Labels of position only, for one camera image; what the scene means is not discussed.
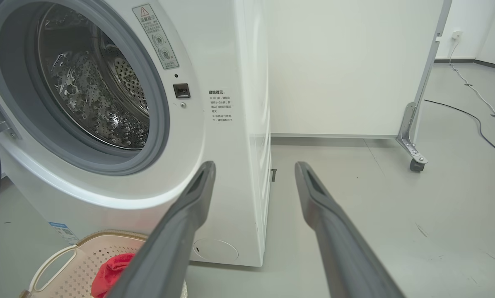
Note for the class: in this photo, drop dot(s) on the grey warning sticker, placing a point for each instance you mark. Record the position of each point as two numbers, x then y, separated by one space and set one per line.
156 37

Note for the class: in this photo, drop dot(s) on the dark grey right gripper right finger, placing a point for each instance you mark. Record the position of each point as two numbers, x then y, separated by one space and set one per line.
346 256

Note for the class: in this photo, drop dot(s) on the white partition board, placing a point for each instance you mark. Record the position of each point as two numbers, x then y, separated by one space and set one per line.
334 62

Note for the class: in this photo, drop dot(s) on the metal board leg with caster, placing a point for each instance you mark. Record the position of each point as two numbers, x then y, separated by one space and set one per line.
413 124

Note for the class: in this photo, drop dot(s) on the cream perforated laundry basket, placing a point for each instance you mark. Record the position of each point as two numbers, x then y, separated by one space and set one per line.
81 265

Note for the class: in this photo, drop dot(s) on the white front-load washing machine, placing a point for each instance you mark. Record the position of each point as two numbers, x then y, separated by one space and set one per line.
214 62

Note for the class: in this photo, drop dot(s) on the blue energy label sticker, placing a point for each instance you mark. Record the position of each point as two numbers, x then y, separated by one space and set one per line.
63 231

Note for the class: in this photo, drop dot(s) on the white wall socket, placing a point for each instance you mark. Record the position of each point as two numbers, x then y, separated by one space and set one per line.
457 34

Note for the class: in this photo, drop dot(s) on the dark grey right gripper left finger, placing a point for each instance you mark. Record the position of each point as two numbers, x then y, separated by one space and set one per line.
168 248

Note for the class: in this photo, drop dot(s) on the red basketball jersey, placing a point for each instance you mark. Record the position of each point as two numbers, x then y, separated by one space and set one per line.
110 273

